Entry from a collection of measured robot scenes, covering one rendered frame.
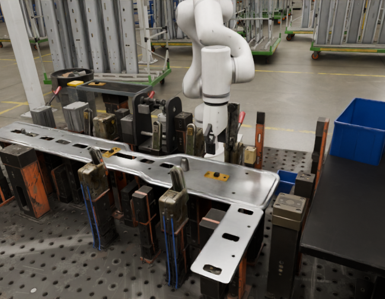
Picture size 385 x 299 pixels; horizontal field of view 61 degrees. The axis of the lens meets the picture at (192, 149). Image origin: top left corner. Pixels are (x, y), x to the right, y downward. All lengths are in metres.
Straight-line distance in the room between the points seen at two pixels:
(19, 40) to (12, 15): 0.31
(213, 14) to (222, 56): 0.19
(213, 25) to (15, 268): 1.10
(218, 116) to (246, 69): 0.16
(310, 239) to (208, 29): 0.67
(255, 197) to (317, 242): 0.26
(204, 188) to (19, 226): 0.88
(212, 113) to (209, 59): 0.16
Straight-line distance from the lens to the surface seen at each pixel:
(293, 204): 0.94
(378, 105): 1.50
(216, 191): 1.07
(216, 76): 0.96
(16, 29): 4.96
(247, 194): 1.06
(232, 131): 1.21
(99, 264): 1.32
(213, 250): 0.87
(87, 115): 1.58
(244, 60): 0.99
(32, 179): 1.53
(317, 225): 0.93
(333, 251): 0.87
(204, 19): 1.09
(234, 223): 0.95
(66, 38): 6.12
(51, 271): 1.35
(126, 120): 1.47
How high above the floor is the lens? 1.60
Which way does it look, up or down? 27 degrees down
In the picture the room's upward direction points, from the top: 3 degrees counter-clockwise
